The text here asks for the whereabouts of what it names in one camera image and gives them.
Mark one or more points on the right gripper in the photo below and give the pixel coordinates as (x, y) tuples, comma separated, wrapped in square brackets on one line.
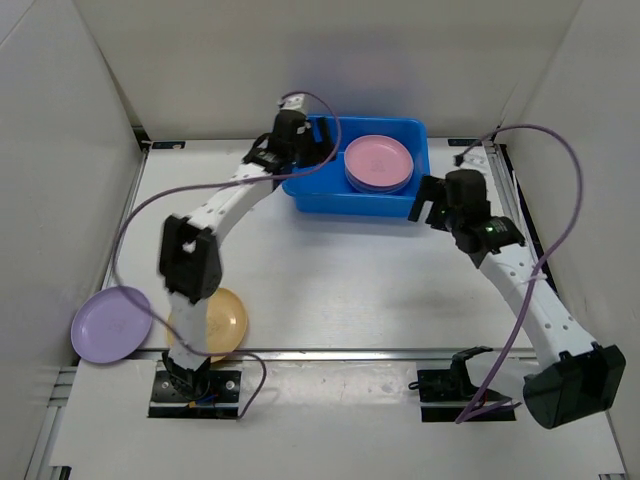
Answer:
[(430, 189)]

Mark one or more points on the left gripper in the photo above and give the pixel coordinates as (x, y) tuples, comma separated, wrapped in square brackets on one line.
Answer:
[(319, 150)]

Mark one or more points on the pink plate back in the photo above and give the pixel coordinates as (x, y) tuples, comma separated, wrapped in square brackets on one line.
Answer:
[(369, 189)]

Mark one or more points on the pink plate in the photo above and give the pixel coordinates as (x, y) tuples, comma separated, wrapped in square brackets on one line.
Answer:
[(378, 161), (369, 189)]

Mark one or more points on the pink plate front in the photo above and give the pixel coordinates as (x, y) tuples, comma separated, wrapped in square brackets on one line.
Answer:
[(378, 161)]

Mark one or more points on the yellow plate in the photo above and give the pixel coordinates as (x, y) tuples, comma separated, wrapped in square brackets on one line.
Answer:
[(214, 325)]

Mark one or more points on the purple plate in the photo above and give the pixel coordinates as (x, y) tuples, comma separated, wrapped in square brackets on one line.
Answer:
[(120, 317)]

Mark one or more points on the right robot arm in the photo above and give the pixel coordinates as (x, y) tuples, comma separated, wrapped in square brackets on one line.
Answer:
[(575, 377)]

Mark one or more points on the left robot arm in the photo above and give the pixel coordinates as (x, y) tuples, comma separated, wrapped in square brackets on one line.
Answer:
[(190, 259)]

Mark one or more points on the blue plastic bin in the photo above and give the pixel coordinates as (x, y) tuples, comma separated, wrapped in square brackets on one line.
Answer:
[(329, 192)]

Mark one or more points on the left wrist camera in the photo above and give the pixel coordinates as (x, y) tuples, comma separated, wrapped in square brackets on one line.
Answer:
[(296, 103)]

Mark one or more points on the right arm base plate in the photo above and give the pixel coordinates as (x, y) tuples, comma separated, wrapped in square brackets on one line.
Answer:
[(441, 401)]

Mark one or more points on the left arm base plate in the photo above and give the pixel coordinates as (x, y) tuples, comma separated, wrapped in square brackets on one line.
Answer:
[(218, 400)]

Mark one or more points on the left aluminium rail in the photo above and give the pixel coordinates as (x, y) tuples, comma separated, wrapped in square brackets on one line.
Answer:
[(85, 350)]

